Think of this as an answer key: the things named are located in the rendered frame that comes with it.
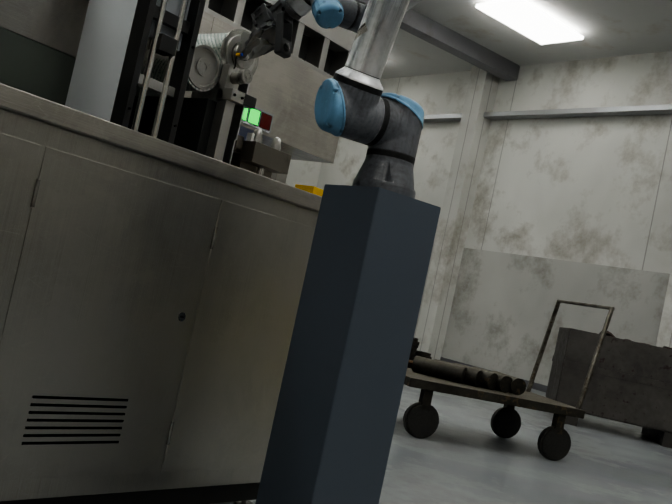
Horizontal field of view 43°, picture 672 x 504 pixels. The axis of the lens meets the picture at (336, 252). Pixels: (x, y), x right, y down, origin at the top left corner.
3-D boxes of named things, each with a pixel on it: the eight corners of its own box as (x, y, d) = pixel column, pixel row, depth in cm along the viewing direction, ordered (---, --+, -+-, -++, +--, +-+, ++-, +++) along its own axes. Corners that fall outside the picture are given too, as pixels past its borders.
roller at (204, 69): (183, 81, 224) (192, 37, 224) (123, 80, 240) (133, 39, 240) (215, 95, 233) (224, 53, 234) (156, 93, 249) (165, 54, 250)
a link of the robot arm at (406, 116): (426, 160, 197) (438, 104, 198) (378, 145, 190) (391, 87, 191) (397, 162, 208) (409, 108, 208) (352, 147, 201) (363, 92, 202)
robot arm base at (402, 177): (427, 204, 198) (435, 163, 198) (380, 189, 188) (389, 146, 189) (384, 201, 210) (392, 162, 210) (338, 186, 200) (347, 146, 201)
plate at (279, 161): (251, 161, 243) (256, 141, 243) (162, 152, 268) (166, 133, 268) (287, 174, 255) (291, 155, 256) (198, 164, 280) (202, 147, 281)
